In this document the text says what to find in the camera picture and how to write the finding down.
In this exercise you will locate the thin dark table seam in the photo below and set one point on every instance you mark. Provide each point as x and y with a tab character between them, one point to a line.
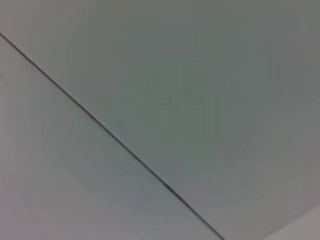
105	128

